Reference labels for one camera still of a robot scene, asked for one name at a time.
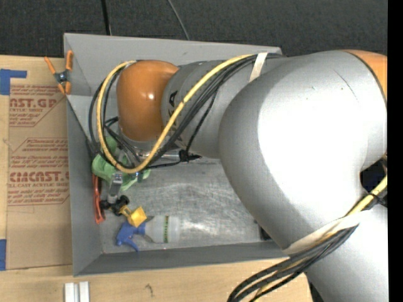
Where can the clear spray bottle blue trigger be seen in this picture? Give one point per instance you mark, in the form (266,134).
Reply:
(189,230)

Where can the green cloth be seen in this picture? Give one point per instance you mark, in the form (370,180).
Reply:
(104,168)

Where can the grey metal bin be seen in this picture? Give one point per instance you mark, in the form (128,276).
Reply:
(201,197)

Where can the pale grey metal gripper finger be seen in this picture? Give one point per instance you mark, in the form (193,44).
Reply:
(114,188)

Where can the brown cardboard board red print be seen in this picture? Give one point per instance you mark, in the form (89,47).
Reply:
(37,168)

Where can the black and yellow small tool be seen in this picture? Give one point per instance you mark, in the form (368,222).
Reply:
(136,216)

